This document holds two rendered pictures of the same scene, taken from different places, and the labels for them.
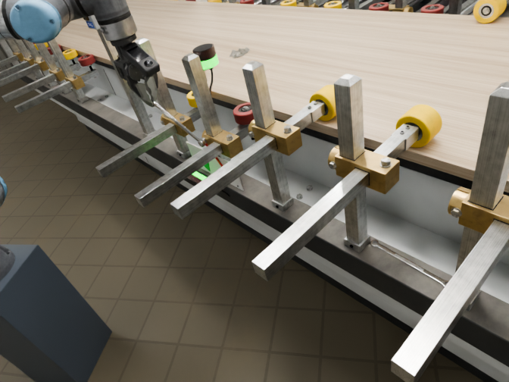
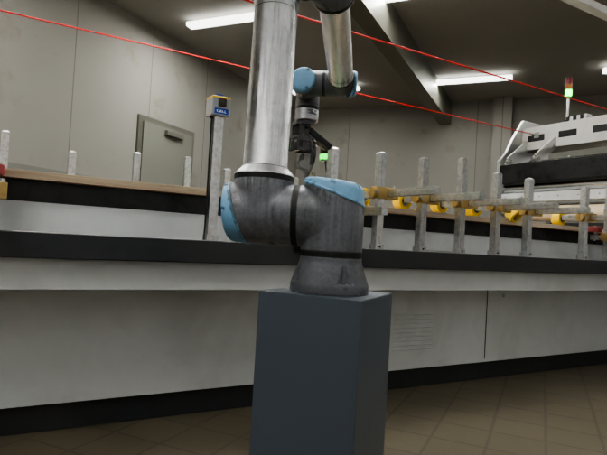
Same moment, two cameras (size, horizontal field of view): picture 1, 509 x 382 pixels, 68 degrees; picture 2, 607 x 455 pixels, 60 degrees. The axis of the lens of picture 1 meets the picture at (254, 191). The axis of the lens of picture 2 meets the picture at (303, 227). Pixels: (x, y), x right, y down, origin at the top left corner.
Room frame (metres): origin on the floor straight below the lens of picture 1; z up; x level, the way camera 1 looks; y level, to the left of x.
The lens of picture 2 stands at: (1.00, 2.24, 0.72)
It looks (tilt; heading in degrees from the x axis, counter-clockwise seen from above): 1 degrees up; 273
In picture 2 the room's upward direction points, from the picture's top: 3 degrees clockwise
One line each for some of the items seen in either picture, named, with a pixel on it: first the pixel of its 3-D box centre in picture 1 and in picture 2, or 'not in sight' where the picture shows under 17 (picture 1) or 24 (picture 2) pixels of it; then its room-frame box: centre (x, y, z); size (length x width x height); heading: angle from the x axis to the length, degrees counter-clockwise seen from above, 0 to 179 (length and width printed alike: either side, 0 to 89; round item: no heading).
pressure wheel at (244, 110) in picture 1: (249, 123); not in sight; (1.05, -0.04, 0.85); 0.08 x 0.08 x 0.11
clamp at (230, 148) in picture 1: (222, 140); not in sight; (1.01, 0.05, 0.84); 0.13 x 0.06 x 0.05; 34
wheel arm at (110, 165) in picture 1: (157, 137); not in sight; (1.15, 0.26, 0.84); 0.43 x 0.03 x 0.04; 124
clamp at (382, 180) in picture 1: (362, 166); (425, 198); (0.59, -0.22, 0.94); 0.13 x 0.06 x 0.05; 34
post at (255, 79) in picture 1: (271, 152); (378, 207); (0.81, -0.07, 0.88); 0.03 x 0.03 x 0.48; 34
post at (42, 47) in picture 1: (51, 64); not in sight; (2.27, 0.90, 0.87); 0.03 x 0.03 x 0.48; 34
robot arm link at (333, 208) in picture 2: not in sight; (329, 214); (1.01, 0.96, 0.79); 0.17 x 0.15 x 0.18; 176
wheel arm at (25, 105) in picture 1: (58, 90); not in sight; (1.98, 0.82, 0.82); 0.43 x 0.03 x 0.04; 124
